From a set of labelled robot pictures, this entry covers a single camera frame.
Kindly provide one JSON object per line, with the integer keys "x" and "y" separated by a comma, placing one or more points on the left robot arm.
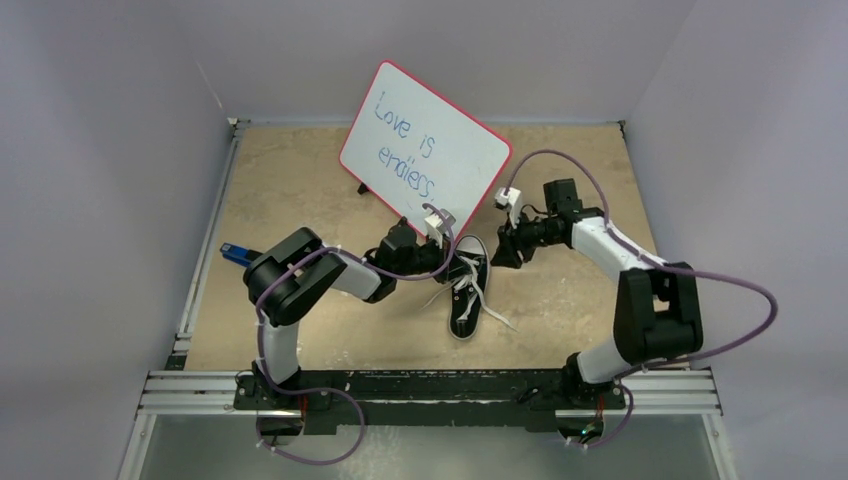
{"x": 286, "y": 282}

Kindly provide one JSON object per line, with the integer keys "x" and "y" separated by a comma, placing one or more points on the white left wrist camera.
{"x": 438, "y": 224}

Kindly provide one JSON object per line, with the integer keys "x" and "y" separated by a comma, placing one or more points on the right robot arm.
{"x": 657, "y": 312}

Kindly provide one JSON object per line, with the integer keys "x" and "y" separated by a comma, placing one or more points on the white shoelace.
{"x": 468, "y": 299}

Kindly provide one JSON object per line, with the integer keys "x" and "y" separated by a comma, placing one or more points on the black canvas sneaker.
{"x": 468, "y": 245}

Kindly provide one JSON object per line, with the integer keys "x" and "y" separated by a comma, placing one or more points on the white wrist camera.
{"x": 438, "y": 224}
{"x": 510, "y": 201}

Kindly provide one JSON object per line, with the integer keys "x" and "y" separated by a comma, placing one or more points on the blue stapler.
{"x": 237, "y": 254}

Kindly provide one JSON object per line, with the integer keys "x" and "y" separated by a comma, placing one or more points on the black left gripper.
{"x": 441, "y": 256}

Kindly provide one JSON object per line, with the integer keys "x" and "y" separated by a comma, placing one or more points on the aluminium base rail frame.
{"x": 188, "y": 428}

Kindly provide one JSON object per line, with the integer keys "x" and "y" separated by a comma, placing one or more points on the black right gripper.
{"x": 508, "y": 240}

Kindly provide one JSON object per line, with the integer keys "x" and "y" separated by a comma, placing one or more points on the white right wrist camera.
{"x": 510, "y": 201}

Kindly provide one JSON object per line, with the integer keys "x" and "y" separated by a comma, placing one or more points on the pink-framed whiteboard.
{"x": 410, "y": 146}

